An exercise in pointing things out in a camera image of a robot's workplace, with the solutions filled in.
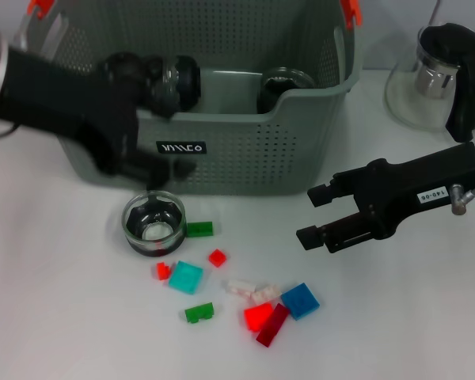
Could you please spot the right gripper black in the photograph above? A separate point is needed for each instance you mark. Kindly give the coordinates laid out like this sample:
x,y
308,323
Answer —
x,y
419,186

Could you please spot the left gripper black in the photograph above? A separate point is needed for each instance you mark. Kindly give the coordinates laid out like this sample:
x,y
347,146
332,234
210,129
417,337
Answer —
x,y
71,103

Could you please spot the grey-green perforated storage bin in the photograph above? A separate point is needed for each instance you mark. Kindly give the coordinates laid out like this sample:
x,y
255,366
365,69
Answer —
x,y
241,158

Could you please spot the black clay teapot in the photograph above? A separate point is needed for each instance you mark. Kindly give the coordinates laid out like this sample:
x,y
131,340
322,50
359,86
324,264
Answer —
x,y
120,59

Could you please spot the blue square toy plate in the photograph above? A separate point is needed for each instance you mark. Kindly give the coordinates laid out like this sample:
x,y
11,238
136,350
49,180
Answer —
x,y
300,301

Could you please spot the small red square brick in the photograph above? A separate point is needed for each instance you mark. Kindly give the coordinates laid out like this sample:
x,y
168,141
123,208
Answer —
x,y
217,258

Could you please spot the green toy brick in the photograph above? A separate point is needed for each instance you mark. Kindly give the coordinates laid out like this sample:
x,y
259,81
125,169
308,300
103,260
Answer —
x,y
200,229
198,313

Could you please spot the bright red toy brick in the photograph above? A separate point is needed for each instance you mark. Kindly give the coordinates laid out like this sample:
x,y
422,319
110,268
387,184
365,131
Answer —
x,y
257,316

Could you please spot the dark red flat brick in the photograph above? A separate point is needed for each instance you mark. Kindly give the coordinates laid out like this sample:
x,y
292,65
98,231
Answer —
x,y
273,326

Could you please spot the small orange-red notched brick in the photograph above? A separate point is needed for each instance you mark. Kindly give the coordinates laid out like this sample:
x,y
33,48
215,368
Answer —
x,y
162,271

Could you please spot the teal square toy plate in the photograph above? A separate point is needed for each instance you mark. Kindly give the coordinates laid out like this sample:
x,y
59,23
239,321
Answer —
x,y
186,277

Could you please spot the right gripper silver plug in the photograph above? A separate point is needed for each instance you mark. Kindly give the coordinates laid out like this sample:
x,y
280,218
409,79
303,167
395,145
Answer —
x,y
459,200

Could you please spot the glass coffee pot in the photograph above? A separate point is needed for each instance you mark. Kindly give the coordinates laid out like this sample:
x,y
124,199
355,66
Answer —
x,y
465,79

